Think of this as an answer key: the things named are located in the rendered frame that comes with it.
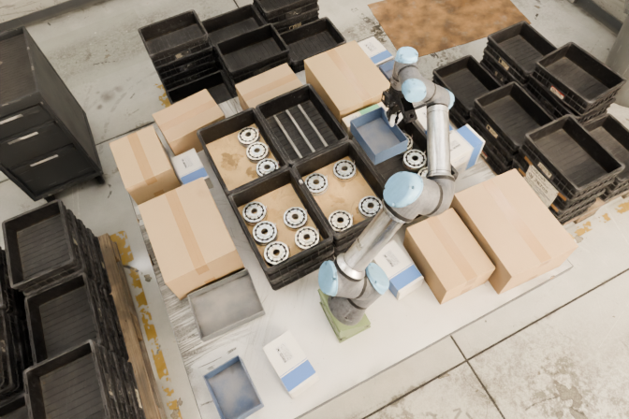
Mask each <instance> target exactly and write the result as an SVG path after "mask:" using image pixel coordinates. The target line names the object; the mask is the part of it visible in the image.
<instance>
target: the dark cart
mask: <svg viewBox="0 0 629 419"><path fill-rule="evenodd" d="M0 62H3V63H2V64H0V171H1V172H3V173H4V174H5V175H6V176H7V177H8V178H9V179H10V180H11V181H13V182H14V183H15V184H16V185H17V186H18V187H19V188H20V189H21V190H23V191H24V192H25V193H26V194H27V195H28V196H29V197H30V198H31V199H33V200H34V201H35V202H36V201H38V200H40V199H42V198H44V200H45V199H46V200H47V202H48V203H49V202H51V201H53V200H55V197H54V194H56V193H59V192H61V191H63V190H65V189H67V188H70V187H72V186H75V185H77V184H80V183H82V182H85V181H87V180H90V179H92V178H96V179H97V181H98V182H99V183H102V182H104V179H103V177H102V174H104V173H103V170H102V166H101V163H100V160H99V157H98V153H97V150H96V146H95V142H94V138H93V135H92V132H91V128H90V125H89V122H88V119H87V116H86V113H85V111H84V110H83V108H82V107H81V106H80V104H79V102H78V101H77V99H76V98H75V97H74V95H73V94H72V93H71V92H70V91H69V89H68V88H67V86H66V85H65V83H64V82H63V80H62V79H61V77H60V76H59V75H58V73H57V72H56V70H55V69H54V68H53V66H52V65H51V63H50V62H49V60H48V59H47V57H46V56H45V54H44V53H43V52H42V50H41V49H40V47H39V46H38V45H37V43H36V42H35V41H34V39H33V38H32V37H31V35H30V34H29V32H28V31H27V29H26V28H25V27H24V26H21V27H18V28H15V29H12V30H9V31H6V32H4V33H1V34H0Z"/></svg>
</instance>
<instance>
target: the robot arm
mask: <svg viewBox="0 0 629 419"><path fill-rule="evenodd" d="M417 57H418V53H417V51H416V50H415V49H413V48H411V47H402V48H400V49H398V51H397V54H396V57H395V62H394V66H393V71H392V76H391V78H389V79H388V81H389V82H390V86H389V88H388V89H386V90H385V91H383V93H382V98H381V101H382V103H383V104H384V105H385V107H386V108H388V111H386V110H385V115H386V117H387V119H388V124H389V125H390V126H391V127H392V126H394V123H396V124H398V123H399V122H400V121H401V119H402V118H403V119H404V121H405V122H406V123H410V122H413V121H415V120H416V119H417V114H416V111H415V108H414V106H413V103H412V102H415V103H416V102H419V101H422V102H424V103H426V109H427V152H428V176H427V177H426V178H424V177H421V176H419V175H418V174H416V173H411V172H406V171H402V172H398V173H396V174H394V175H393V176H391V177H390V178H389V179H388V181H387V183H386V185H385V188H386V189H385V190H384V193H383V196H384V198H383V208H382V209H380V210H379V212H378V213H377V214H376V215H375V217H374V218H373V219H372V220H371V222H370V223H369V224H368V225H367V227H366V228H365V229H364V230H363V232H362V233H361V234H360V235H359V237H358V238H357V239H356V241H355V242H354V243H353V244H352V246H351V247H350V248H349V249H348V251H347V252H346V253H340V254H339V255H338V256H337V257H336V258H335V259H334V261H330V260H329V261H325V262H324V263H323V264H322V265H321V267H320V269H319V273H318V283H319V287H320V289H321V291H322V292H323V293H324V294H326V295H329V297H328V305H329V310H330V312H331V313H332V315H333V316H334V317H335V318H336V319H337V320H338V321H339V322H341V323H342V324H344V325H356V324H357V323H358V322H359V321H360V320H361V319H362V317H363V315H364V313H365V311H366V309H367V308H368V307H370V306H371V305H372V304H373V303H374V301H375V300H376V299H378V298H379V297H380V296H381V295H383V294H384V293H385V292H386V290H387V289H388V288H389V280H388V276H387V274H386V273H385V271H384V270H383V269H382V268H381V267H379V266H378V265H377V264H375V263H371V262H372V261H373V259H374V258H375V257H376V256H377V255H378V254H379V252H380V251H381V250H382V249H383V248H384V246H385V245H386V244H387V243H388V242H389V240H390V239H391V238H392V237H393V236H394V235H395V233H396V232H397V231H398V230H399V229H400V228H401V226H402V225H403V224H404V223H411V222H412V221H413V220H414V219H415V218H416V217H417V215H418V214H421V215H424V216H429V217H433V216H437V215H440V214H442V213H443V212H445V211H446V210H447V209H448V207H449V206H450V204H451V202H452V199H453V196H454V191H455V179H454V177H453V176H452V175H451V164H450V142H449V119H448V110H449V109H450V108H451V107H452V106H453V102H454V95H453V93H452V92H450V91H449V90H448V89H446V88H444V87H441V86H439V85H437V84H435V83H433V82H432V81H430V80H428V79H425V78H423V77H421V75H420V73H419V70H418V67H417ZM383 96H384V100H383Z"/></svg>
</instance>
